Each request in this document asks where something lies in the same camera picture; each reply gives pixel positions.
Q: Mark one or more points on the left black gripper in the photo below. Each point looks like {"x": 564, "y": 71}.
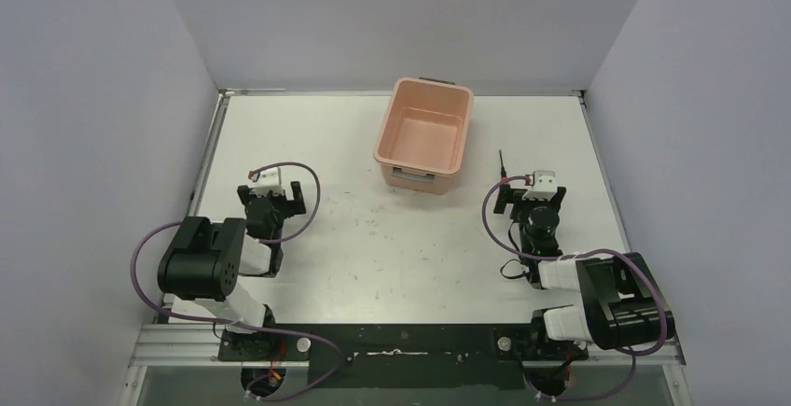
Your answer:
{"x": 291, "y": 204}

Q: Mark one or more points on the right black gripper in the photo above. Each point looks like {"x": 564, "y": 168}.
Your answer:
{"x": 507, "y": 196}

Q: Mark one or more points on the red handled screwdriver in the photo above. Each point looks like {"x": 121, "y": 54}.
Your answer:
{"x": 503, "y": 170}

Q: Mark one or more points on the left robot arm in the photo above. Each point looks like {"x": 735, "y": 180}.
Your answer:
{"x": 205, "y": 261}

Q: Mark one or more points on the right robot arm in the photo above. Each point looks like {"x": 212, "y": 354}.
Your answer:
{"x": 621, "y": 305}

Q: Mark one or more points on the pink plastic bin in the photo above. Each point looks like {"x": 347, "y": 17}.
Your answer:
{"x": 421, "y": 143}

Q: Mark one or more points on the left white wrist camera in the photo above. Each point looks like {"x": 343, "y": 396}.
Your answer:
{"x": 267, "y": 180}

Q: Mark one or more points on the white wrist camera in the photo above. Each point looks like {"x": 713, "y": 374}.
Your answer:
{"x": 543, "y": 186}
{"x": 267, "y": 180}

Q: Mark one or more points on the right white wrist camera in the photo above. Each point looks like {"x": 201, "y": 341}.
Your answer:
{"x": 543, "y": 186}

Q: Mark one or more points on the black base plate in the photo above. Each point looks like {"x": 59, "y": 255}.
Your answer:
{"x": 450, "y": 355}

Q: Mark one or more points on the aluminium frame rail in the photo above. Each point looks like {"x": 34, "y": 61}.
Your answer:
{"x": 184, "y": 345}

